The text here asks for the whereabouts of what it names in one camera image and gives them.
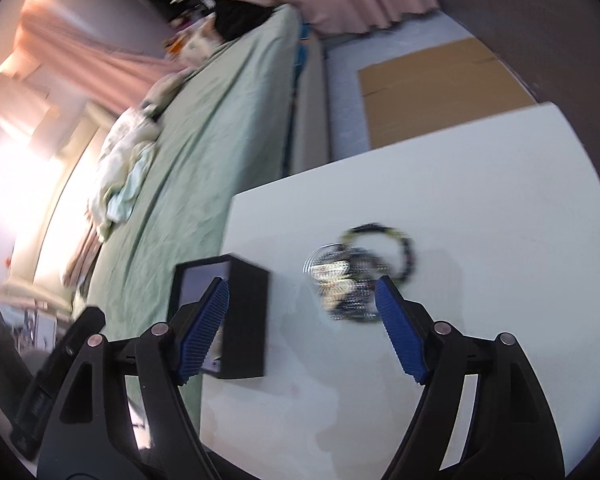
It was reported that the black clothing pile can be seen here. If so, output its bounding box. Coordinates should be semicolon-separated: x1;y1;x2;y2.
214;0;274;41

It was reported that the flattened cardboard sheet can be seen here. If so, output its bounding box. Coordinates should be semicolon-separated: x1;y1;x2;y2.
358;38;535;150

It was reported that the black jewelry box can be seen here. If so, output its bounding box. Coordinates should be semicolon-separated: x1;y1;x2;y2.
168;255;270;379

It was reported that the beige bed frame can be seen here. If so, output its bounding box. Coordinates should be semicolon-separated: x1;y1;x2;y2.
283;32;332;177

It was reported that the green black bead bracelet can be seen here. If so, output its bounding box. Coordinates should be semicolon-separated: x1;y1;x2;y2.
338;222;416;286

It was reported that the pink window curtain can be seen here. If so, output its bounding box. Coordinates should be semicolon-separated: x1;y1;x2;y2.
15;3;185;114

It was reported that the cream crumpled blanket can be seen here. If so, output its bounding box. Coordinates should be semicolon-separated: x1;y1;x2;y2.
87;107;161;242

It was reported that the green bed sheet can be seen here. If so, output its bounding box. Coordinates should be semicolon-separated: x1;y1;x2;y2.
72;3;304;430

